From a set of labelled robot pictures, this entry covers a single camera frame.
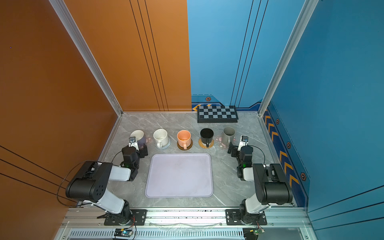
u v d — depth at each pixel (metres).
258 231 0.69
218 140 1.03
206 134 0.97
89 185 0.46
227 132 0.96
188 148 0.96
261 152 0.79
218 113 1.16
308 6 0.70
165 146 0.99
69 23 0.74
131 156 0.72
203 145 0.99
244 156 0.71
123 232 0.71
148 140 1.02
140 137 0.98
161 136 1.02
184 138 1.00
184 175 0.90
